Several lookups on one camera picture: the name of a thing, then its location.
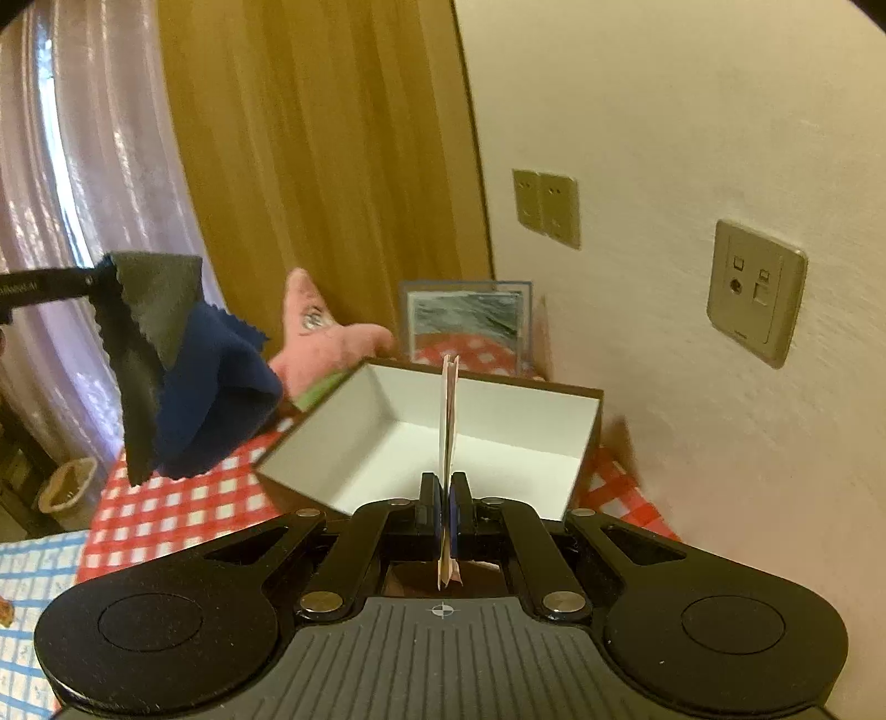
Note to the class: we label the beige wall socket plate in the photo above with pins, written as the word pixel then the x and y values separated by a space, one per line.
pixel 559 208
pixel 526 197

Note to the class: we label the dark grey cloth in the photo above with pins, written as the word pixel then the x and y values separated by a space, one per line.
pixel 145 291

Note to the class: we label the wicker basket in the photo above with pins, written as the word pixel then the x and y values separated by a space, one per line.
pixel 66 484

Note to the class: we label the dark wooden furniture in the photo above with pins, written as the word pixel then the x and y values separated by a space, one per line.
pixel 14 471

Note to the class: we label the red checked tablecloth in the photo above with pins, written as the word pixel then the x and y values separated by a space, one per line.
pixel 173 512

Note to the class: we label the wooden door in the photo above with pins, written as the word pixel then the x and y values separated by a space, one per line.
pixel 311 138

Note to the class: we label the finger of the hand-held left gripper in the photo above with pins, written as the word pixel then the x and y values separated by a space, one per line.
pixel 41 285

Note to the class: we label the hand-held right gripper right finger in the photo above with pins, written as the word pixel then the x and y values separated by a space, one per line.
pixel 457 516

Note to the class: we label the brown cardboard box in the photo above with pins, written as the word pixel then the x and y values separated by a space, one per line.
pixel 429 443

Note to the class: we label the framed picture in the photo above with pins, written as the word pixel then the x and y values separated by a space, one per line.
pixel 464 318

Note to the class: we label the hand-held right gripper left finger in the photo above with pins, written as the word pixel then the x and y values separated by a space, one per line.
pixel 435 516

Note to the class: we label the blue checked cloth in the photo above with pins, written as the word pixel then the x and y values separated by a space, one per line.
pixel 34 588

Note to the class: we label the pink starfish plush toy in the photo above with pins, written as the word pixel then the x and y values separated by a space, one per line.
pixel 311 339

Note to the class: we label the navy blue cloth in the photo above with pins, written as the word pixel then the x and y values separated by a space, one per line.
pixel 221 388

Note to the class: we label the sheer lilac curtain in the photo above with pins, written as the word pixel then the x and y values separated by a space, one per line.
pixel 90 138

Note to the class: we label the beige data outlet plate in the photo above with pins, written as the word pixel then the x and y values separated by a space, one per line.
pixel 758 291

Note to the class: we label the white paper packet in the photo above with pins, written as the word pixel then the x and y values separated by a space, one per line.
pixel 450 401

